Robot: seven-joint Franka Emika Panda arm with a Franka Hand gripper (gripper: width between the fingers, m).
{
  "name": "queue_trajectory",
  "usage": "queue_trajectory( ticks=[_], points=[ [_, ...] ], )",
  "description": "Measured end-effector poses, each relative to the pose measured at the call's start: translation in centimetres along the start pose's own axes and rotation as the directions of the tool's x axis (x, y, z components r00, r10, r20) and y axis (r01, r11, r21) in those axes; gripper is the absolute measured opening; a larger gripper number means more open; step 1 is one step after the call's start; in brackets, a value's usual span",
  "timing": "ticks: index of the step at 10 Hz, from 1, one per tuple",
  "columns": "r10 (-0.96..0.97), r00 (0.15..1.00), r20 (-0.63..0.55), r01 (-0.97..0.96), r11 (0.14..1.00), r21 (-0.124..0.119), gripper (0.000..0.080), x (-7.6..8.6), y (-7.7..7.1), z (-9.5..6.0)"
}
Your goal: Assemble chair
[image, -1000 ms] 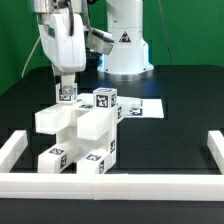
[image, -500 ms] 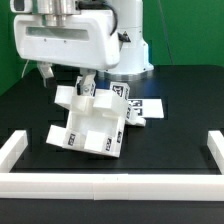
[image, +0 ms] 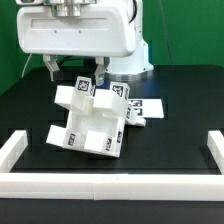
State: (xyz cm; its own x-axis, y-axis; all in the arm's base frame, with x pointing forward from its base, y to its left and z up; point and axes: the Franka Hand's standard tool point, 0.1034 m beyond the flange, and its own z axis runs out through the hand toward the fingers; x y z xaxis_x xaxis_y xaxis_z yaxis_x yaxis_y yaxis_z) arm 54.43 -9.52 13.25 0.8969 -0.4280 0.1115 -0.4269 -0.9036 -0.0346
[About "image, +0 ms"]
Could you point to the white chair back frame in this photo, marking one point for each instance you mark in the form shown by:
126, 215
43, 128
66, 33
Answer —
106, 102

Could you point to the white left fence bar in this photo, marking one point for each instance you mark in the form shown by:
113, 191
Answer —
12, 150

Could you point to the white right fence bar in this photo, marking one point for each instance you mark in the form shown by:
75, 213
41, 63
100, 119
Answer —
215, 143

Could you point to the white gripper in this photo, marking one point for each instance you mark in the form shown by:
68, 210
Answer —
97, 28

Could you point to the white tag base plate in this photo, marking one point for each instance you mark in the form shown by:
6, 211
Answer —
148, 108

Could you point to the white chair seat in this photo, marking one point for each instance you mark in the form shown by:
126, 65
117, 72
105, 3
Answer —
112, 126

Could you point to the white chair nut cube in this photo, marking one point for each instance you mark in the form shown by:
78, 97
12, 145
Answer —
84, 85
122, 89

